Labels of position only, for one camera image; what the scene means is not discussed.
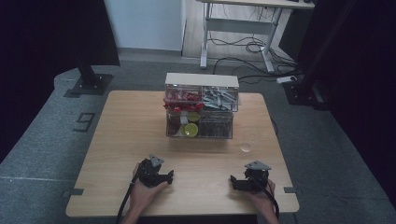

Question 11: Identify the white desk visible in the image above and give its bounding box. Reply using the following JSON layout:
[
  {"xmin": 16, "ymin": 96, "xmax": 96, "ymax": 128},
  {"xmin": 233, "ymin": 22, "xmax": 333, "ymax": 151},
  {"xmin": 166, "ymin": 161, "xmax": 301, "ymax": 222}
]
[{"xmin": 197, "ymin": 0, "xmax": 316, "ymax": 74}]

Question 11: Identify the grey tape strip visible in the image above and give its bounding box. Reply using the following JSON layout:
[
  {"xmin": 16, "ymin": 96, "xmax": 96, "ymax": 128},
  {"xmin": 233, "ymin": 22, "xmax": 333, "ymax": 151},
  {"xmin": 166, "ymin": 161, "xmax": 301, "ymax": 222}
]
[
  {"xmin": 283, "ymin": 186, "xmax": 304, "ymax": 197},
  {"xmin": 61, "ymin": 188, "xmax": 85, "ymax": 199}
]

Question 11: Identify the left hand-held gripper black cable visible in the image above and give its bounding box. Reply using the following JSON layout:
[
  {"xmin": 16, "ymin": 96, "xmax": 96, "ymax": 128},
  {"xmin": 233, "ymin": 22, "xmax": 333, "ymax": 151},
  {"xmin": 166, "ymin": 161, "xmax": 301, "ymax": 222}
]
[{"xmin": 116, "ymin": 174, "xmax": 140, "ymax": 224}]

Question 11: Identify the person's left hand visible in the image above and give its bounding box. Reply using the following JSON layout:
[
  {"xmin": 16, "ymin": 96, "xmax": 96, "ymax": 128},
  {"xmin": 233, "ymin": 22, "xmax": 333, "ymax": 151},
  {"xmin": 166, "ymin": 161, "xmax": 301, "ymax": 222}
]
[{"xmin": 129, "ymin": 164, "xmax": 169, "ymax": 211}]

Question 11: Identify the pile of red packets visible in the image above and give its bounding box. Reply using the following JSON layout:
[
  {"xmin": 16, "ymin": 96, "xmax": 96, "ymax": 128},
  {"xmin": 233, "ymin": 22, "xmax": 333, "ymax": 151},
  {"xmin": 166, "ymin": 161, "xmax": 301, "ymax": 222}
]
[{"xmin": 163, "ymin": 90, "xmax": 205, "ymax": 114}]

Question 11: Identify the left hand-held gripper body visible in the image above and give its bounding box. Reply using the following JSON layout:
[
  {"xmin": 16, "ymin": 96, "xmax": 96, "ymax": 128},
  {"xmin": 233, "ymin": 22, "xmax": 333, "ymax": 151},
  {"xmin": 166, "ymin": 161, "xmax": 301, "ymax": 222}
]
[{"xmin": 136, "ymin": 153, "xmax": 165, "ymax": 188}]

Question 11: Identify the clear glass cup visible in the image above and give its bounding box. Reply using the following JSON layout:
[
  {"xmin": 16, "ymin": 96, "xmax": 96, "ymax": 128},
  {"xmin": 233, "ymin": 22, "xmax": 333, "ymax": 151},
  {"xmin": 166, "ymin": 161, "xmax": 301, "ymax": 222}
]
[{"xmin": 239, "ymin": 127, "xmax": 262, "ymax": 154}]

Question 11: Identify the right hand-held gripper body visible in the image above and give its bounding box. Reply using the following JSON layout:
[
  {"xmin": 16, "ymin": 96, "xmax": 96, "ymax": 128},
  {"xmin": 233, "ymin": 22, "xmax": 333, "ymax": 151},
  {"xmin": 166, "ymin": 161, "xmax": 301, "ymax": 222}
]
[{"xmin": 244, "ymin": 160, "xmax": 272, "ymax": 192}]

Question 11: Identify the dark curtain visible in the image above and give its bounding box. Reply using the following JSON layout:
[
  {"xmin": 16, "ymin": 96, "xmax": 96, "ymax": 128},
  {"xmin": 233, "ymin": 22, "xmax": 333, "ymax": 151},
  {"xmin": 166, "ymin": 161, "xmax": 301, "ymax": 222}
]
[
  {"xmin": 278, "ymin": 0, "xmax": 396, "ymax": 206},
  {"xmin": 0, "ymin": 0, "xmax": 121, "ymax": 163}
]

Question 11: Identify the small green capsule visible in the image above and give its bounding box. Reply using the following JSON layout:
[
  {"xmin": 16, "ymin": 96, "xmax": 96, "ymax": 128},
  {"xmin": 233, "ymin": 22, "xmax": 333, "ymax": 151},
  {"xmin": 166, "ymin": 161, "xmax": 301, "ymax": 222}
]
[{"xmin": 187, "ymin": 111, "xmax": 202, "ymax": 123}]

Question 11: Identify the clear organizer with white lid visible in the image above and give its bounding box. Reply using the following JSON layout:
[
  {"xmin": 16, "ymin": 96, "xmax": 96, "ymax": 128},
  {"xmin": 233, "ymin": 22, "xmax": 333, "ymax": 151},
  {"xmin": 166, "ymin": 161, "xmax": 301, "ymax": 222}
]
[{"xmin": 163, "ymin": 72, "xmax": 241, "ymax": 140}]

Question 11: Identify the pile of dark packets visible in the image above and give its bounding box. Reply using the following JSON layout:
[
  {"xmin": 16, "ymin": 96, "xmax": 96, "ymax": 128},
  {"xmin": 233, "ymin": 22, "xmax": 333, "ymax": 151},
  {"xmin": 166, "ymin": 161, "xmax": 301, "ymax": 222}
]
[{"xmin": 199, "ymin": 119, "xmax": 233, "ymax": 138}]

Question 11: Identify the large green capsule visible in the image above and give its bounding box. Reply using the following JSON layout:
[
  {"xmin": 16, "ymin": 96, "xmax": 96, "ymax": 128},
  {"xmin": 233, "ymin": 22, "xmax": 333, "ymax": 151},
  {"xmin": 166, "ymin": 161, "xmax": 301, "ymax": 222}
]
[{"xmin": 183, "ymin": 122, "xmax": 200, "ymax": 138}]

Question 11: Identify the black tape floor mark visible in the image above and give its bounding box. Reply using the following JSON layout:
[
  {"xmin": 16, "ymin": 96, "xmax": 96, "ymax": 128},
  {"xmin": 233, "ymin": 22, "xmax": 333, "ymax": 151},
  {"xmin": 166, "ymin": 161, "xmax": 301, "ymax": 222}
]
[{"xmin": 73, "ymin": 112, "xmax": 96, "ymax": 133}]

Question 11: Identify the white power strip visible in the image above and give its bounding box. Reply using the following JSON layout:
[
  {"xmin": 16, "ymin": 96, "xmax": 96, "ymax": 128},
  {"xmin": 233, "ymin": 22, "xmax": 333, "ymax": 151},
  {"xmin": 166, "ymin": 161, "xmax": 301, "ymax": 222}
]
[{"xmin": 276, "ymin": 75, "xmax": 298, "ymax": 85}]

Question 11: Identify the black stand with base plate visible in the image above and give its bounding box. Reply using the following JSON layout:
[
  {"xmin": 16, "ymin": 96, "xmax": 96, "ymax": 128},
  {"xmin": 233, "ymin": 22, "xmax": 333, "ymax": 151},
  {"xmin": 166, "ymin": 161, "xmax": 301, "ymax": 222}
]
[{"xmin": 69, "ymin": 57, "xmax": 114, "ymax": 96}]

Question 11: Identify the pile of grey packets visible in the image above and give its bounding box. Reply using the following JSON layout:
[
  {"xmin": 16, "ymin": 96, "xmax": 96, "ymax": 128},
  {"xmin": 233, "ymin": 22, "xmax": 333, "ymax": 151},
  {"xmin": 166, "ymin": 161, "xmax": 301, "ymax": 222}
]
[{"xmin": 203, "ymin": 87, "xmax": 238, "ymax": 112}]

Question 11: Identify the tangle of black floor cables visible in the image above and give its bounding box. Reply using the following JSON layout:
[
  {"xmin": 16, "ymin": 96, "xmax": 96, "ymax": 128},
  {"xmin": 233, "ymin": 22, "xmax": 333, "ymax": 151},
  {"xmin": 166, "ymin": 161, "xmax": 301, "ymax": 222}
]
[{"xmin": 206, "ymin": 30, "xmax": 301, "ymax": 84}]

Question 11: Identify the black metal stand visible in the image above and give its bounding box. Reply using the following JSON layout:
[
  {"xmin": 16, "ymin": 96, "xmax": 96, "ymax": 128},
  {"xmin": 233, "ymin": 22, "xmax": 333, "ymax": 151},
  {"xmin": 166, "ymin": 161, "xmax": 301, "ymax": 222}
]
[{"xmin": 281, "ymin": 0, "xmax": 359, "ymax": 110}]

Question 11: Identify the right hand-held gripper black cable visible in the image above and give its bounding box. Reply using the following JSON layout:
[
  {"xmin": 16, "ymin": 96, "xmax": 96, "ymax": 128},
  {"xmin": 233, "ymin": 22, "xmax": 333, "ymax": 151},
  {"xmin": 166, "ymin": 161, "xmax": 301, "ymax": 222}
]
[{"xmin": 261, "ymin": 179, "xmax": 280, "ymax": 220}]

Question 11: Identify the hand-held gripper black cable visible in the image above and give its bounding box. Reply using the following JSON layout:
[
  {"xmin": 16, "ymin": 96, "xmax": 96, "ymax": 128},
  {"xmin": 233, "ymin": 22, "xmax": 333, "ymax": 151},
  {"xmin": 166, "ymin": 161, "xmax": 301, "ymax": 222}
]
[
  {"xmin": 116, "ymin": 174, "xmax": 140, "ymax": 224},
  {"xmin": 261, "ymin": 179, "xmax": 280, "ymax": 220}
]

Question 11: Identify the person's right hand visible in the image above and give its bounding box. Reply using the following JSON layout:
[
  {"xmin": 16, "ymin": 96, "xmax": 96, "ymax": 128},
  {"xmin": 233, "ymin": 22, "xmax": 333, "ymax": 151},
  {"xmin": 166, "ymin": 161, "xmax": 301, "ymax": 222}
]
[{"xmin": 248, "ymin": 179, "xmax": 276, "ymax": 214}]

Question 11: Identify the brown capsule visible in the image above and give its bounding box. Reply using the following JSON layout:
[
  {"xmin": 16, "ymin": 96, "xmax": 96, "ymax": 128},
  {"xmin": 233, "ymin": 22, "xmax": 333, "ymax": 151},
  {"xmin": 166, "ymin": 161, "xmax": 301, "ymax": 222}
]
[{"xmin": 167, "ymin": 115, "xmax": 181, "ymax": 135}]

